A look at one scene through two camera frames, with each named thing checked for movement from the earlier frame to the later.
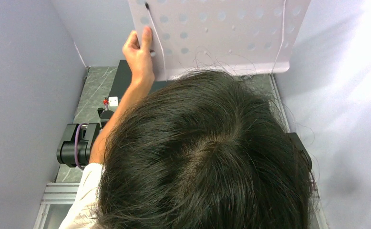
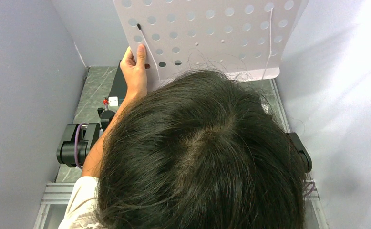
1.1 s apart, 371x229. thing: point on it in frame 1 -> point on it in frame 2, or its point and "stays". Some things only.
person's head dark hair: [208, 149] stays
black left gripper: [105, 113] stays
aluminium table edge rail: [279, 103] stays
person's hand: [139, 58] -> [135, 72]
